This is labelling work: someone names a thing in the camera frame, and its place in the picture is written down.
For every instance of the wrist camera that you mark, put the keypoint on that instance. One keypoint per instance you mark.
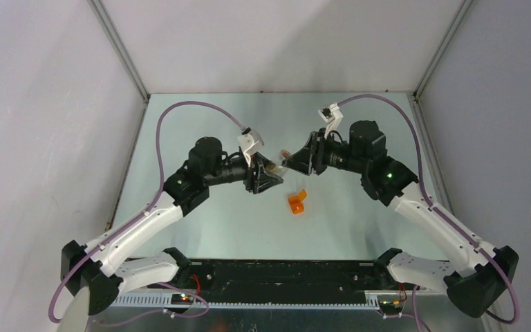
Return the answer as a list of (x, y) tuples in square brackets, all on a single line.
[(250, 142), (332, 116)]

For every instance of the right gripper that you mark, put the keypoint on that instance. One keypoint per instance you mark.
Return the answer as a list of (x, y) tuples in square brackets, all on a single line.
[(311, 155)]

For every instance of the clear pill bottle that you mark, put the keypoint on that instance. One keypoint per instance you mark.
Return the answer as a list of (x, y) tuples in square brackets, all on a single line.
[(276, 167)]

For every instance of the orange pill organizer box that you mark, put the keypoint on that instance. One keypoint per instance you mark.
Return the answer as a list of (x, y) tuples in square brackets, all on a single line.
[(296, 201)]

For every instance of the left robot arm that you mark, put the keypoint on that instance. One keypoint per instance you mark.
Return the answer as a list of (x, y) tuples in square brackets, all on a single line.
[(103, 266)]

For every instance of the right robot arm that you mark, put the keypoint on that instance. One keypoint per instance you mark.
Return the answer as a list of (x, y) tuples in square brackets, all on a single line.
[(475, 272)]

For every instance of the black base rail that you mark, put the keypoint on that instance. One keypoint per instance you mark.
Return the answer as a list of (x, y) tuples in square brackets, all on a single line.
[(278, 284)]

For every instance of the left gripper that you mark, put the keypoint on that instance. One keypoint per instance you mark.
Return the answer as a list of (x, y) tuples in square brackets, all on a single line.
[(263, 179)]

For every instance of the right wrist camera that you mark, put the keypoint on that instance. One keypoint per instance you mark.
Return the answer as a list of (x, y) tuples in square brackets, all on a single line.
[(332, 116)]

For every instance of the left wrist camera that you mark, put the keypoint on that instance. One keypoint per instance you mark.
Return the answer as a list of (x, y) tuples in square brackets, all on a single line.
[(250, 142)]

